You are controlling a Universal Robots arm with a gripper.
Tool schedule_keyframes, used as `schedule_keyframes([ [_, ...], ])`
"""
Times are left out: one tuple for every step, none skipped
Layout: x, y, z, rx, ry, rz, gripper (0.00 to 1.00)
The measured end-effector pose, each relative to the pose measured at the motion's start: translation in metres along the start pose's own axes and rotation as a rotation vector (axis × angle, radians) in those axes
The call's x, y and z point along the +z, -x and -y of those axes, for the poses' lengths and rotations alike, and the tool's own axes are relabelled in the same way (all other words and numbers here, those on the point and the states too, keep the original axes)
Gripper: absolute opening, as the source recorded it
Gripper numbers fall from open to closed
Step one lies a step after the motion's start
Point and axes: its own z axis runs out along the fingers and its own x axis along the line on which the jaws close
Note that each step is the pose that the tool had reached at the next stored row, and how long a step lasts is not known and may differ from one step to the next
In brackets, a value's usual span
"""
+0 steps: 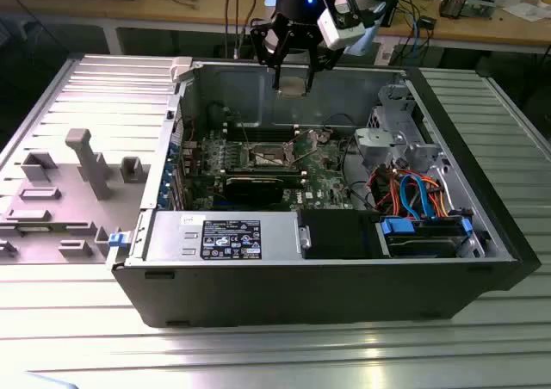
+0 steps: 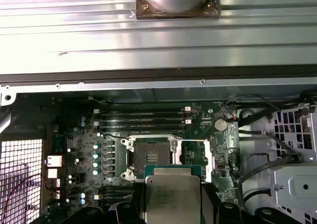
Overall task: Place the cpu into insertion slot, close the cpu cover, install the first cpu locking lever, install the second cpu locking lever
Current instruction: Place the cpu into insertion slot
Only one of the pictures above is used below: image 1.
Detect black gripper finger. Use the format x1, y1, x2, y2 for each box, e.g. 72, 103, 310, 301
251, 18, 290, 90
300, 31, 336, 94

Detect silver CPU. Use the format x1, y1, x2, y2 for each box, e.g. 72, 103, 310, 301
278, 77, 311, 100

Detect CPU socket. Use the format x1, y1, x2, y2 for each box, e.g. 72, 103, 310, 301
240, 141, 288, 170

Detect white hanging tag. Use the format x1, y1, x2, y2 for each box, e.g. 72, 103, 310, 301
377, 40, 395, 65

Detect grey metal drive cage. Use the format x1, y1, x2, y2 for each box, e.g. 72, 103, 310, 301
353, 82, 447, 173

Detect green motherboard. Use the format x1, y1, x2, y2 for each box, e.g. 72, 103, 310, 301
171, 124, 369, 213

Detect green RAM stick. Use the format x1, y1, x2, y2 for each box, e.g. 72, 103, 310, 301
224, 166, 303, 180

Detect brown electronic module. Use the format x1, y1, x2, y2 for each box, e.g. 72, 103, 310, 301
438, 0, 468, 19

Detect graphics card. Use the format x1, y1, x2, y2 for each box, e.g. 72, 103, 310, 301
222, 174, 286, 206

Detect wooden workbench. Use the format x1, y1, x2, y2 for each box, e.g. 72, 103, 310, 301
0, 0, 551, 57

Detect grey electronic device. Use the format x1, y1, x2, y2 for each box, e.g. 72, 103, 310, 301
467, 0, 496, 20

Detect black plastic shroud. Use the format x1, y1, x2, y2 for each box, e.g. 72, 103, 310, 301
300, 210, 382, 260

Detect grey power supply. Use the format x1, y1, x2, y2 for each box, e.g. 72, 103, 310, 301
145, 210, 302, 263

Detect white paper sheets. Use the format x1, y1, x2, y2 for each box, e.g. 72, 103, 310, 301
501, 0, 551, 24

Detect hard disk in blue carrier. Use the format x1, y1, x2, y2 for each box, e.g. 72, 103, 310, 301
377, 216, 474, 260

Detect black PC case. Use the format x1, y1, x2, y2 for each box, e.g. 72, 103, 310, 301
105, 59, 542, 330

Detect grey parts rack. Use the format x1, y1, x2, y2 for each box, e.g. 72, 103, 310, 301
0, 127, 150, 266

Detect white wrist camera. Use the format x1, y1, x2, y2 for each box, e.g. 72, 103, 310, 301
317, 0, 375, 51

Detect blue network cable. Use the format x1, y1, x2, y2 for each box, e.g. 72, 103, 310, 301
411, 8, 427, 61

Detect red yellow power wires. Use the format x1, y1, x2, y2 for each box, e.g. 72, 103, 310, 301
365, 164, 391, 213

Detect blue wire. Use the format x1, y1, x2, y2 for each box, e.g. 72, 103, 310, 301
398, 174, 434, 222

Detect orange wire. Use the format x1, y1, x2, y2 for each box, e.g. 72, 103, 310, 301
372, 167, 453, 218

